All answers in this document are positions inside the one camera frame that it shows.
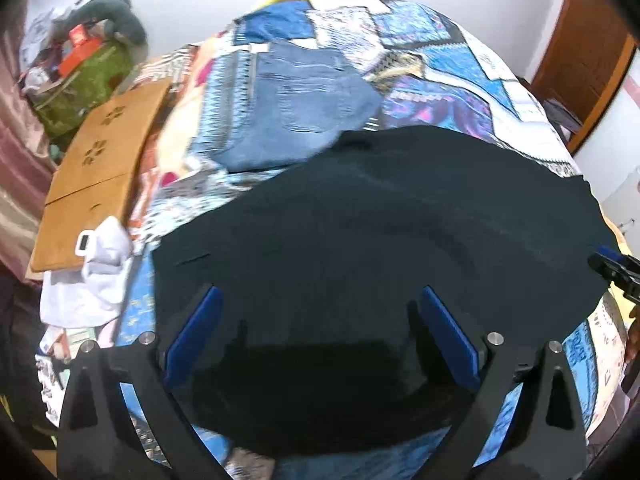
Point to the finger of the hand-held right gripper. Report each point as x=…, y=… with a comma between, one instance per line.
x=616, y=266

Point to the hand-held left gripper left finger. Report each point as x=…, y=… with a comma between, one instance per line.
x=196, y=332

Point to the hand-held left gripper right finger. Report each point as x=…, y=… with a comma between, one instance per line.
x=450, y=335

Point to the black pants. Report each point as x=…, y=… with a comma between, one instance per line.
x=380, y=230

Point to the person's right hand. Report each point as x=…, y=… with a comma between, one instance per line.
x=635, y=340

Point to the white furniture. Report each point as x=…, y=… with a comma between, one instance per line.
x=622, y=195

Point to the white cloth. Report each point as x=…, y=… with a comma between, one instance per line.
x=100, y=280

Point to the small white plastic object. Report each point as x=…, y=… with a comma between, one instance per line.
x=84, y=243

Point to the wooden lap board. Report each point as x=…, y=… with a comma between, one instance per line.
x=102, y=160

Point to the brown wooden door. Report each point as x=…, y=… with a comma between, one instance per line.
x=582, y=55

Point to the pink curtain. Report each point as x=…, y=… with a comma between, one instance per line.
x=20, y=170

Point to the blue jeans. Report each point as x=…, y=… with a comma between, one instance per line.
x=295, y=105

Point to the patchwork printed blanket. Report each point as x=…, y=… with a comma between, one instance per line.
x=435, y=70

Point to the green bag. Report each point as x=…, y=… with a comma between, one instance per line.
x=85, y=87

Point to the red box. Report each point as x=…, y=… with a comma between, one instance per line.
x=79, y=50

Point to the grey-green cloth bundle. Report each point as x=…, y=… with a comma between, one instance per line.
x=117, y=17

